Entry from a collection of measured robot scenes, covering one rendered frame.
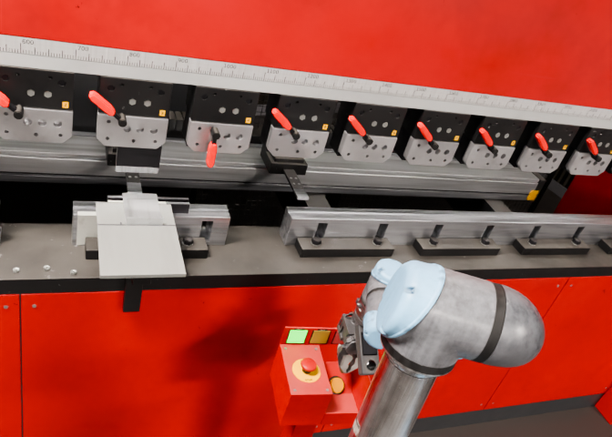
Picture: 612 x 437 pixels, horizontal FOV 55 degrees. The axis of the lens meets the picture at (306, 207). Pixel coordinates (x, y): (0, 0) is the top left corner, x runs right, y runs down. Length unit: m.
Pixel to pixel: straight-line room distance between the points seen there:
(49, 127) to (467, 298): 0.94
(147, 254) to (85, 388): 0.55
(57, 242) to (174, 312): 0.34
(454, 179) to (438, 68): 0.70
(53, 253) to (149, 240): 0.26
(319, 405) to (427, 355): 0.69
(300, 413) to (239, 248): 0.46
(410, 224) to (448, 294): 1.01
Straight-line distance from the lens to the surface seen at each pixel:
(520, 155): 1.88
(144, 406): 1.89
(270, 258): 1.63
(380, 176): 2.00
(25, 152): 1.73
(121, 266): 1.33
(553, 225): 2.18
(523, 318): 0.86
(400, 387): 0.90
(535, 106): 1.79
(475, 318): 0.83
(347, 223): 1.71
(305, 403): 1.48
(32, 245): 1.58
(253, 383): 1.91
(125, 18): 1.28
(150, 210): 1.50
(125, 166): 1.47
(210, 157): 1.40
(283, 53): 1.36
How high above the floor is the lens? 1.88
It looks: 32 degrees down
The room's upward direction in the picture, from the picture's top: 17 degrees clockwise
